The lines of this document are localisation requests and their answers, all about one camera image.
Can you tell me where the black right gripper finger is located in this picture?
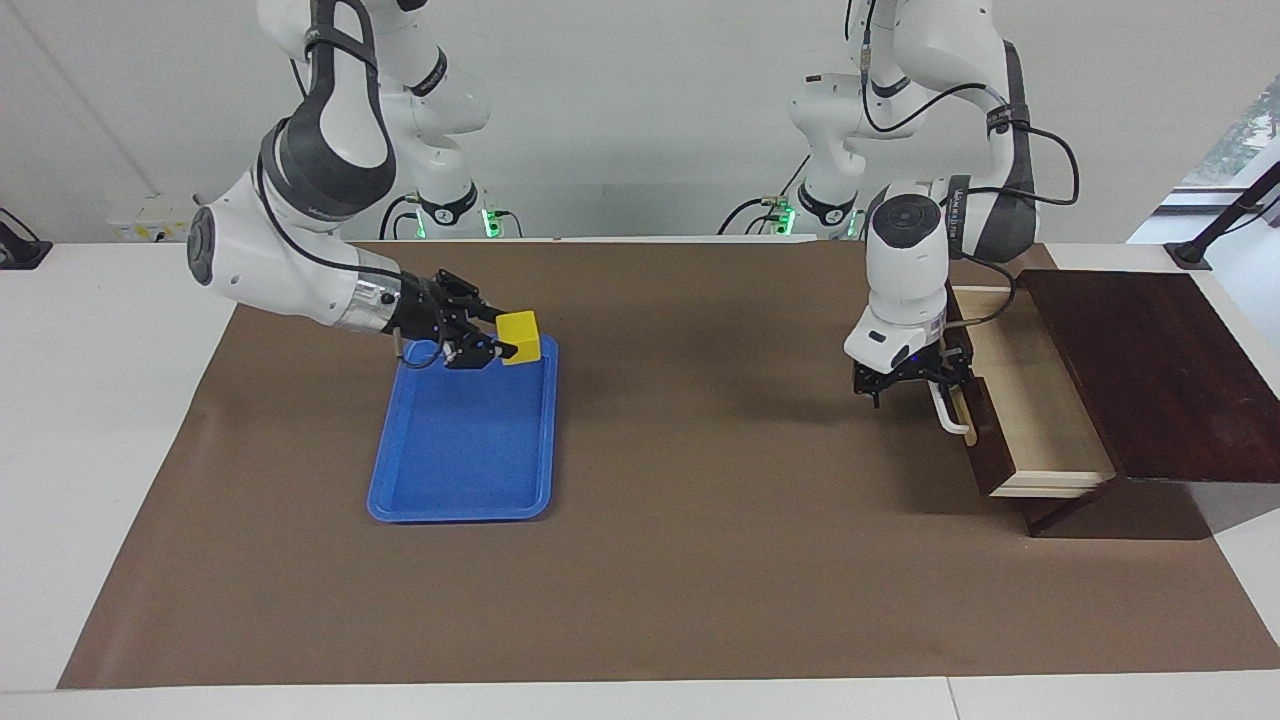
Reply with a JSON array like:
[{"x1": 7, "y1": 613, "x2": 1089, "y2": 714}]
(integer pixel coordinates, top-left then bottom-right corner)
[
  {"x1": 434, "y1": 269, "x2": 507, "y2": 324},
  {"x1": 444, "y1": 329, "x2": 520, "y2": 372}
]

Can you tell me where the yellow cube block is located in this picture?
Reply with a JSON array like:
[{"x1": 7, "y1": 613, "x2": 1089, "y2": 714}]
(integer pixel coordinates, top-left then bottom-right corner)
[{"x1": 496, "y1": 310, "x2": 543, "y2": 367}]

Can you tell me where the wooden drawer with white handle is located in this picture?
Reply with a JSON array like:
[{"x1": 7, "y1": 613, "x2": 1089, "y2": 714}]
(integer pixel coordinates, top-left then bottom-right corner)
[{"x1": 928, "y1": 287, "x2": 1119, "y2": 500}]

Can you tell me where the blue plastic tray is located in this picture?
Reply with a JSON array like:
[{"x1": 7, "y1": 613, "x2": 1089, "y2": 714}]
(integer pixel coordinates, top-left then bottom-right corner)
[{"x1": 366, "y1": 334, "x2": 560, "y2": 524}]

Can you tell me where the dark wooden cabinet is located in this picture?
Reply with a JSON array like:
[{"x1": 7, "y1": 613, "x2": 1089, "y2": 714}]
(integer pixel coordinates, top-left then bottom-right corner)
[{"x1": 1015, "y1": 269, "x2": 1280, "y2": 540}]

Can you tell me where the brown table mat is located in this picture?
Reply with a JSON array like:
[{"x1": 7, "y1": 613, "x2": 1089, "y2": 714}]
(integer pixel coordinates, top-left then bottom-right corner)
[{"x1": 57, "y1": 240, "x2": 1280, "y2": 691}]

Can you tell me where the white power strip box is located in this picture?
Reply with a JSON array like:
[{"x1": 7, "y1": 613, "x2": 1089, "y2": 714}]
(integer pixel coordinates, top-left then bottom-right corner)
[{"x1": 105, "y1": 193, "x2": 203, "y2": 244}]

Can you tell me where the window with greenery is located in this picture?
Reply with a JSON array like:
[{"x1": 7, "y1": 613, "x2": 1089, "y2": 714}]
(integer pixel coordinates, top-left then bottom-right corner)
[{"x1": 1180, "y1": 75, "x2": 1280, "y2": 191}]

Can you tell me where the black base cable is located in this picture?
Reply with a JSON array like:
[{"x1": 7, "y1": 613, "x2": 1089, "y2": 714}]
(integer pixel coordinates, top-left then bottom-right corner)
[
  {"x1": 379, "y1": 193, "x2": 422, "y2": 241},
  {"x1": 717, "y1": 155, "x2": 802, "y2": 239}
]

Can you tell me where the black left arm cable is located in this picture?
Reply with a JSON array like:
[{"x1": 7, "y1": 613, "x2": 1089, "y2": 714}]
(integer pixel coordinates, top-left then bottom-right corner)
[{"x1": 845, "y1": 0, "x2": 1082, "y2": 331}]

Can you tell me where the black camera stand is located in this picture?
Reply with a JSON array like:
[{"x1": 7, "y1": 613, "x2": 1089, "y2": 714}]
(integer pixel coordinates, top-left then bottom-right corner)
[{"x1": 1165, "y1": 160, "x2": 1280, "y2": 272}]

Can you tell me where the black desk mount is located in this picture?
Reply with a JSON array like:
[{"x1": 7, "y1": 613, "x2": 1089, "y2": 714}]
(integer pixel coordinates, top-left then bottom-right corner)
[{"x1": 0, "y1": 207, "x2": 54, "y2": 271}]

